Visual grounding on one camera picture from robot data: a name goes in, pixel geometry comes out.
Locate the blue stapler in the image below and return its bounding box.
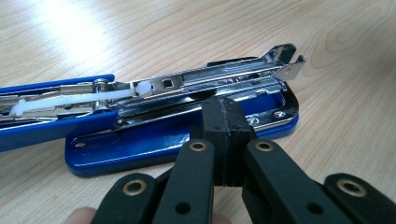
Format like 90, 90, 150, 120
0, 42, 307, 179

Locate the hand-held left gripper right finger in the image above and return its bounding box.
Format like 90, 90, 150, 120
225, 97, 258, 188

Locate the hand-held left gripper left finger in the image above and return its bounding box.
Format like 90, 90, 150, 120
190, 97, 231, 188

